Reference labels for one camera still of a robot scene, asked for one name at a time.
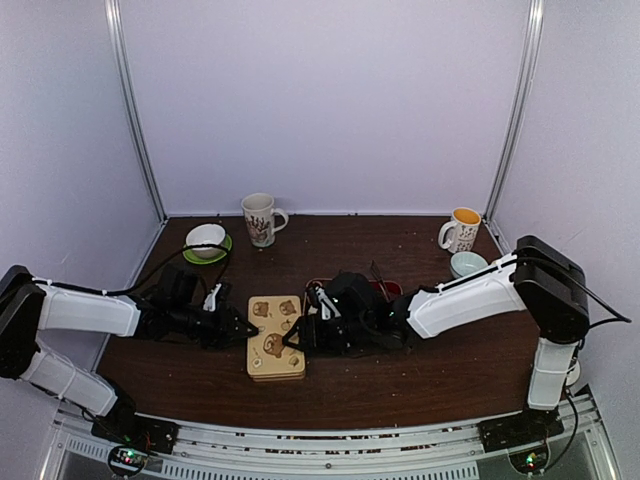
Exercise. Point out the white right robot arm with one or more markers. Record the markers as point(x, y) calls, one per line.
point(535, 278)

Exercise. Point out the bear print tin lid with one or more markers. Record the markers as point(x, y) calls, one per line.
point(268, 358)

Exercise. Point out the metal tongs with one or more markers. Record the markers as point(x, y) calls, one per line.
point(377, 276)

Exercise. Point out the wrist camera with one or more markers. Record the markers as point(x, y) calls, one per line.
point(324, 305)
point(216, 296)

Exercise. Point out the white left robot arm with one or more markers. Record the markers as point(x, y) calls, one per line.
point(30, 306)

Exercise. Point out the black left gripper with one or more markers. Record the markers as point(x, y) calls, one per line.
point(225, 328)

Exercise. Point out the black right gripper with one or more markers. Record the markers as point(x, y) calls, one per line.
point(313, 338)

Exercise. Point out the right aluminium frame post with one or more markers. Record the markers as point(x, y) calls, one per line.
point(525, 79)

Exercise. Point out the green saucer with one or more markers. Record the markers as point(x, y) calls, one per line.
point(209, 255)

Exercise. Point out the pale blue bowl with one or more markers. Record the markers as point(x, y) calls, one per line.
point(465, 263)

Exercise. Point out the left aluminium frame post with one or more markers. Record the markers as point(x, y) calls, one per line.
point(116, 32)

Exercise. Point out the aluminium frame post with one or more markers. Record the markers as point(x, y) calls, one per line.
point(525, 79)
point(116, 32)

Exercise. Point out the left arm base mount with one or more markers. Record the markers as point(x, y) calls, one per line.
point(147, 435)

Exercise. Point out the floral mug beige inside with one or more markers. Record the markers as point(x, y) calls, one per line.
point(263, 219)

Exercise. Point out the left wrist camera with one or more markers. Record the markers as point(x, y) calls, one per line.
point(216, 296)

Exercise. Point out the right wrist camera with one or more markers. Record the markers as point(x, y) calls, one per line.
point(324, 305)

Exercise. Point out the metal front rail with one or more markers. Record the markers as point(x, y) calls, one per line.
point(454, 450)

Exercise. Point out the white mug yellow inside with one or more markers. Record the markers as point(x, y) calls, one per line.
point(458, 234)

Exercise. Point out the red lacquer tray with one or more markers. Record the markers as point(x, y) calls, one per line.
point(388, 287)

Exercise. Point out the white bowl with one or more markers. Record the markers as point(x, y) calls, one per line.
point(205, 236)

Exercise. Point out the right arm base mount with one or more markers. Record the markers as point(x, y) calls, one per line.
point(516, 431)

